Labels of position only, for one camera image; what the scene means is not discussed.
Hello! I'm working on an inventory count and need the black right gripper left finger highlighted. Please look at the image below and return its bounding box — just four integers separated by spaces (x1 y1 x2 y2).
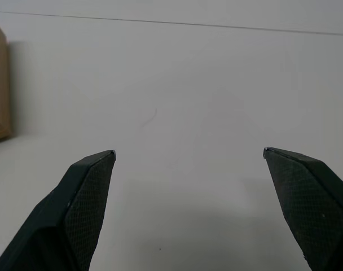
0 150 117 271

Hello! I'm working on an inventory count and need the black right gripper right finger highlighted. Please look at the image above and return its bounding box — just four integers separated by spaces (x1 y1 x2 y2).
262 147 343 271

